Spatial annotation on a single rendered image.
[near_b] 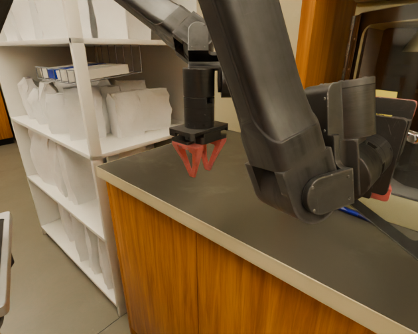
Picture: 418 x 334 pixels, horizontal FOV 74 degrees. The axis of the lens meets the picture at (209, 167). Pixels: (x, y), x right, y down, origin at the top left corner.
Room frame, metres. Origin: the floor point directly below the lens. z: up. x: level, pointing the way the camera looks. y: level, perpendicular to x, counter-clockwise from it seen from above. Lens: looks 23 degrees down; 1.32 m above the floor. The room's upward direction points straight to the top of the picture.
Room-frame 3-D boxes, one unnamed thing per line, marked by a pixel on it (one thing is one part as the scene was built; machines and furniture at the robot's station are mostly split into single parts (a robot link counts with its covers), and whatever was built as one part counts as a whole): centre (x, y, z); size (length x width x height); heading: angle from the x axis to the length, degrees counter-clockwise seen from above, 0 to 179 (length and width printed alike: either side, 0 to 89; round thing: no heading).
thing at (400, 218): (0.50, -0.33, 1.19); 0.30 x 0.01 x 0.40; 9
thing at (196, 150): (0.51, 0.02, 1.13); 0.07 x 0.07 x 0.09; 48
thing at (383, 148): (0.33, -0.20, 1.19); 0.07 x 0.07 x 0.10; 48
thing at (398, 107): (0.38, -0.25, 1.23); 0.09 x 0.07 x 0.07; 138
